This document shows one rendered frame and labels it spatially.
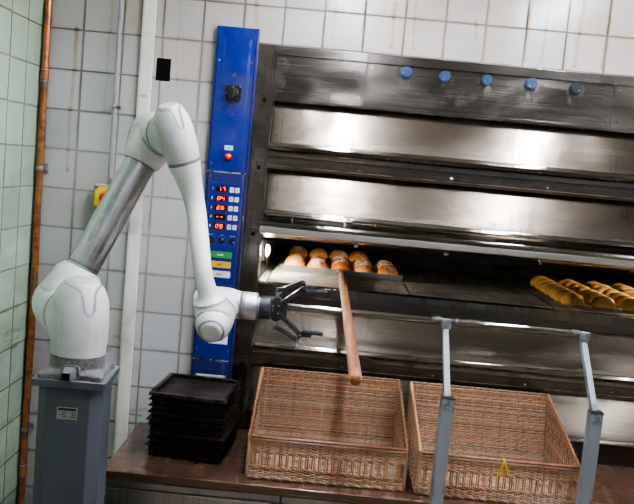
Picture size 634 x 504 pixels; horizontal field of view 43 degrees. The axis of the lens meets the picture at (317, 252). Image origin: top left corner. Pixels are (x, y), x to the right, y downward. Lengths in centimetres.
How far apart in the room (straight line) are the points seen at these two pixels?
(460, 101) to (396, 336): 95
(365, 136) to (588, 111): 86
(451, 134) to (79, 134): 144
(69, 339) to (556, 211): 189
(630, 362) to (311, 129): 155
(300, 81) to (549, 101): 96
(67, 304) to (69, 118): 114
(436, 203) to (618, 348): 92
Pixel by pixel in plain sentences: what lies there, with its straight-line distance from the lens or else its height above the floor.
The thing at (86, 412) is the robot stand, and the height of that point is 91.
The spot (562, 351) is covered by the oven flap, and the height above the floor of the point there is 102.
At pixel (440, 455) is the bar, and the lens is 275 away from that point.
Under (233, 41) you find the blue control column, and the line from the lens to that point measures 320.
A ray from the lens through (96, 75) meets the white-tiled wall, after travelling 332.
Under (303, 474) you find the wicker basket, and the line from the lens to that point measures 293.
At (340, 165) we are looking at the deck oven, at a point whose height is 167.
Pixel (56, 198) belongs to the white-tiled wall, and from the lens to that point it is 336.
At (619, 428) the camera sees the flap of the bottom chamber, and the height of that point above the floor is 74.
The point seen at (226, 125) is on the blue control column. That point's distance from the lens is 317.
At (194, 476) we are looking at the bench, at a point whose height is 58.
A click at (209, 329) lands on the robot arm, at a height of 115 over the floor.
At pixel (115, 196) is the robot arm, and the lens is 259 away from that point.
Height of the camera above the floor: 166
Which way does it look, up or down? 6 degrees down
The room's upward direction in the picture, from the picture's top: 5 degrees clockwise
